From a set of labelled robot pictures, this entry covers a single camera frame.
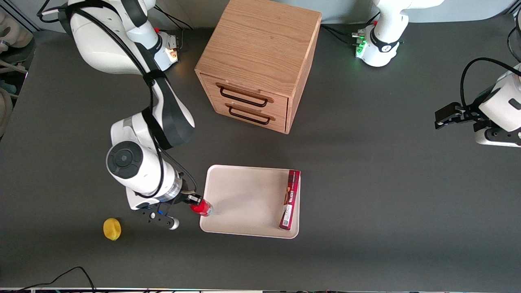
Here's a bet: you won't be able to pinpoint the black velcro strap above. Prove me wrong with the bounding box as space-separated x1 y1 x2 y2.
144 70 168 83

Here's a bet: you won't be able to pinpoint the black cable at table edge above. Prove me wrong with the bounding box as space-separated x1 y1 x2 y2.
12 267 96 293

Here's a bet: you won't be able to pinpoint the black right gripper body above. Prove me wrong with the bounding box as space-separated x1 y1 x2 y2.
174 190 196 206

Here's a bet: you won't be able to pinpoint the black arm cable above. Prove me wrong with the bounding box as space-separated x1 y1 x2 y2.
460 57 521 107
37 0 198 216

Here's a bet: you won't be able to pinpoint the wooden drawer front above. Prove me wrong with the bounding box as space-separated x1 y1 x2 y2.
199 73 289 114
210 98 288 133

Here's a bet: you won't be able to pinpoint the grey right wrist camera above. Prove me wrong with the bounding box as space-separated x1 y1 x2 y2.
136 203 180 231

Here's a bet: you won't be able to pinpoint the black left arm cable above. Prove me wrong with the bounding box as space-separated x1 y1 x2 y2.
460 57 521 107

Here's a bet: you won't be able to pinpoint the black drawer handle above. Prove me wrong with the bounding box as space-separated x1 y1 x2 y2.
225 104 276 125
216 83 274 108

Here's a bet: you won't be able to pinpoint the black base cables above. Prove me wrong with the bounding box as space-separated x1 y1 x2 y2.
156 6 194 51
321 12 380 46

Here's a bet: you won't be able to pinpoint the wooden drawer cabinet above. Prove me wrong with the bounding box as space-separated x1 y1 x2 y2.
195 0 322 135

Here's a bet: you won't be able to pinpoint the red biscuit box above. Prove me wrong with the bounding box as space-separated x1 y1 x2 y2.
279 170 301 231

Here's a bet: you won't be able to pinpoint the beige plastic object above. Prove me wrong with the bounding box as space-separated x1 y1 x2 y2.
0 10 34 48

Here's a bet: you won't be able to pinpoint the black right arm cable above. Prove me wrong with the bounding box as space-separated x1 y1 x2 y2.
37 0 198 216

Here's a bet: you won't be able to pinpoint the cream plastic tray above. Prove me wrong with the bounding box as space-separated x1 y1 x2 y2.
199 164 301 239

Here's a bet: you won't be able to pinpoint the yellow lemon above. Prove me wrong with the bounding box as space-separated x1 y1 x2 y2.
103 218 122 241

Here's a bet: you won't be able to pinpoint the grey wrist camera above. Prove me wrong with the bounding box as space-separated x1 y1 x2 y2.
136 203 180 231
474 127 521 147

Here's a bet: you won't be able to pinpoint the black right base cables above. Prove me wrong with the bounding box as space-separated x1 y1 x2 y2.
156 6 194 51

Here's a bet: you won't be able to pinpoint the black left base cables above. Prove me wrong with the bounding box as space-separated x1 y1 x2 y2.
321 12 380 46

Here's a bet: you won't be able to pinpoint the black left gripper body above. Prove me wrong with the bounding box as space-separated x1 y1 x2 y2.
461 104 490 131

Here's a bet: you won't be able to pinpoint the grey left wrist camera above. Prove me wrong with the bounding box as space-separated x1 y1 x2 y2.
474 127 521 147

